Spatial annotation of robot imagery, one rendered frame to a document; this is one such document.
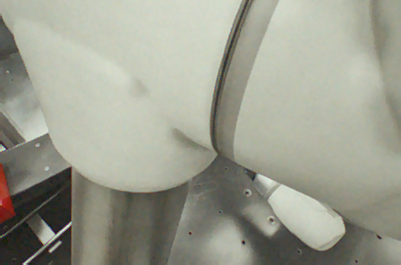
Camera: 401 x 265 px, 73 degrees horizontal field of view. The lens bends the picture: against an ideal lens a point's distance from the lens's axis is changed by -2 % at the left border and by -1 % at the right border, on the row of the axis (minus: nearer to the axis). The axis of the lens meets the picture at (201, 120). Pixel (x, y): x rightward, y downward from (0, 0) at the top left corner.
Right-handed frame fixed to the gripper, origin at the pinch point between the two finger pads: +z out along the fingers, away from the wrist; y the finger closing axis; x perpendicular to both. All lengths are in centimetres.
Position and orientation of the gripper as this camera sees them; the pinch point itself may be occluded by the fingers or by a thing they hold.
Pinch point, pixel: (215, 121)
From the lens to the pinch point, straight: 79.0
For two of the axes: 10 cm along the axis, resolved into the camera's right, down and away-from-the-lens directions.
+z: -5.8, -6.2, 5.3
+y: 0.0, -6.5, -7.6
